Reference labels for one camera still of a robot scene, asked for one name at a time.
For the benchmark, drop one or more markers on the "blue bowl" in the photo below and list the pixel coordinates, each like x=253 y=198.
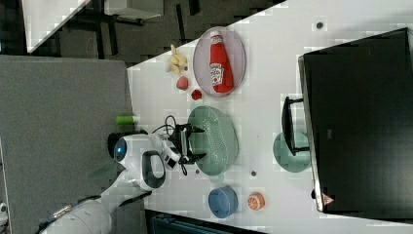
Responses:
x=222 y=201

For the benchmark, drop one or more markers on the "orange slice toy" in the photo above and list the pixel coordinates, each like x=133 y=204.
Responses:
x=256 y=201

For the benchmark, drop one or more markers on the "dark red toy strawberry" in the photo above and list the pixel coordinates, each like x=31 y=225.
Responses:
x=196 y=94

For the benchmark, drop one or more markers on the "green round plate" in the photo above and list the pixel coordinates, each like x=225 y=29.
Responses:
x=294 y=163

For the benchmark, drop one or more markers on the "pale red toy strawberry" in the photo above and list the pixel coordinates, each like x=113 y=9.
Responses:
x=182 y=83

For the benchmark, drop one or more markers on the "black toaster oven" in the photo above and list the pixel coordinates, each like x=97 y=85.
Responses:
x=358 y=104

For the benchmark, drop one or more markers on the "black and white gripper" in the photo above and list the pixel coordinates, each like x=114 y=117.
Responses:
x=176 y=149

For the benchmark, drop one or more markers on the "peeled toy banana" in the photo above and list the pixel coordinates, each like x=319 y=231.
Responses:
x=176 y=62

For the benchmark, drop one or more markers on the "green cylinder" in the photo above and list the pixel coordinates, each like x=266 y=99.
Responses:
x=126 y=120

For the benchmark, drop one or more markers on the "red ketchup bottle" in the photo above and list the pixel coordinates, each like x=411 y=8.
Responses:
x=220 y=69

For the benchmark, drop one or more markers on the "green strainer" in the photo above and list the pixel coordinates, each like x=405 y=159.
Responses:
x=218 y=141

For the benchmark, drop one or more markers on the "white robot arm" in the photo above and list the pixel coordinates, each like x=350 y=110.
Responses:
x=145 y=159

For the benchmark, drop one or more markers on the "pink oval plate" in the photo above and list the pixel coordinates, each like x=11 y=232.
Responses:
x=235 y=52

